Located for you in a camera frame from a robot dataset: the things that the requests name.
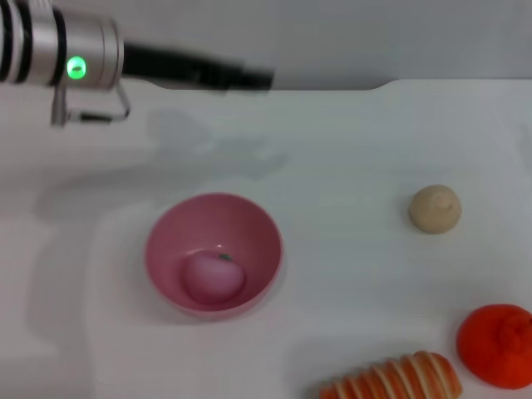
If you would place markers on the beige plush ball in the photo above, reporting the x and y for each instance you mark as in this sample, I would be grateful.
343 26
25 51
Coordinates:
434 210

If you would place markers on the orange plush tangerine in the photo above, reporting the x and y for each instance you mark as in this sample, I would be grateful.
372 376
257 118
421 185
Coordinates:
490 353

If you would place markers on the pink plastic bowl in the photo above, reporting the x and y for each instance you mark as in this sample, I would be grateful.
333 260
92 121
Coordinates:
208 224

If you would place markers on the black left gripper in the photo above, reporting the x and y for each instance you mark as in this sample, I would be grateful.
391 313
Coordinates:
174 64

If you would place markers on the striped orange bread loaf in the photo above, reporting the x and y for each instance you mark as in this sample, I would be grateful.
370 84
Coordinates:
395 378

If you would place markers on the pink plush peach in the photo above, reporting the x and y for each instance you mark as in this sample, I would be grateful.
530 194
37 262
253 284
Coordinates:
212 278

